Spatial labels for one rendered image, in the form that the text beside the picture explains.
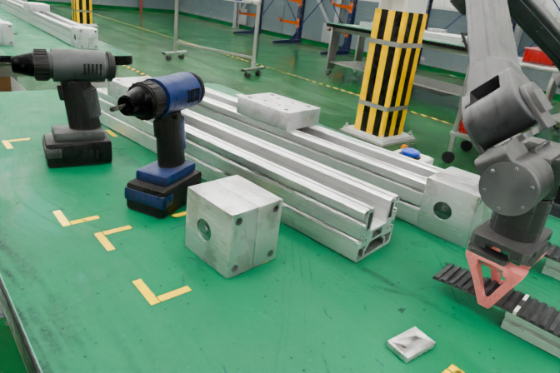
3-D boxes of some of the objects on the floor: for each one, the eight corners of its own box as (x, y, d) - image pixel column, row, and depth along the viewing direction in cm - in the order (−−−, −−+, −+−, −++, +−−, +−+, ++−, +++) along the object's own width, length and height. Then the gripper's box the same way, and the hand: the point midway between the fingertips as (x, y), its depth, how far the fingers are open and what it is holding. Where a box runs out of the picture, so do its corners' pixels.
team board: (160, 60, 667) (163, -89, 598) (183, 58, 708) (188, -82, 639) (245, 79, 602) (259, -85, 533) (265, 76, 644) (280, -78, 575)
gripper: (547, 211, 47) (503, 330, 53) (571, 190, 55) (530, 295, 60) (482, 188, 52) (448, 300, 57) (512, 171, 59) (479, 271, 64)
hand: (492, 292), depth 58 cm, fingers closed on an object, 5 cm apart
